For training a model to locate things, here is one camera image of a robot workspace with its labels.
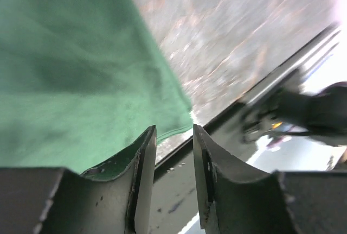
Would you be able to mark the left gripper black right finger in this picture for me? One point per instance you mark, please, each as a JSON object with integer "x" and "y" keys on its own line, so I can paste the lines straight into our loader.
{"x": 234, "y": 197}

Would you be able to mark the dark green cloth napkin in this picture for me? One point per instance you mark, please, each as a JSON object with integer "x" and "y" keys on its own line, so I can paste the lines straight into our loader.
{"x": 80, "y": 81}

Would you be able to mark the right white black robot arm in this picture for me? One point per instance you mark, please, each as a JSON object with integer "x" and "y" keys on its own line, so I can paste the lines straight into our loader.
{"x": 321, "y": 116}

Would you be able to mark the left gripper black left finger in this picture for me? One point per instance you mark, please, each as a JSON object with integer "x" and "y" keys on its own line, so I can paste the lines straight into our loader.
{"x": 112, "y": 197}

